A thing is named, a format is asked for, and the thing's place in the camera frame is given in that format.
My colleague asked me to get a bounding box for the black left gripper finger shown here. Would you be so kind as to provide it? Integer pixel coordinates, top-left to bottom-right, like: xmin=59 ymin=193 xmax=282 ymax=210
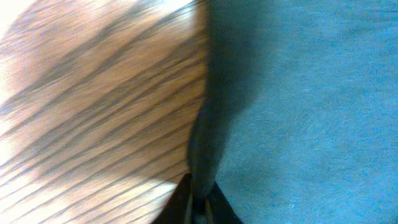
xmin=152 ymin=174 xmax=192 ymax=224

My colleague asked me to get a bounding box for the black t-shirt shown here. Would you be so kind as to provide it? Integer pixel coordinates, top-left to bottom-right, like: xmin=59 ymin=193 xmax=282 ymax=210
xmin=188 ymin=0 xmax=397 ymax=223

